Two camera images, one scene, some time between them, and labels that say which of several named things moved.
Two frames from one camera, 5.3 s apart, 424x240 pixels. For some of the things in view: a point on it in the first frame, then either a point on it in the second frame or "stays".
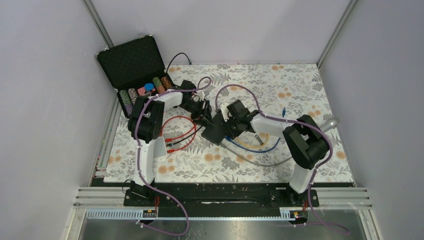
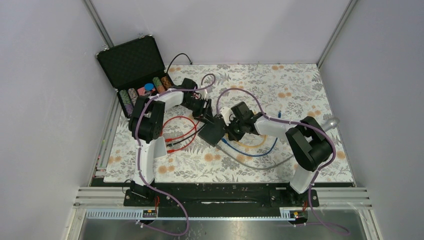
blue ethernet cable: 258,150 -> 224,141
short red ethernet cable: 171,140 stays
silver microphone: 329,124 stays
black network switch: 215,132 stays
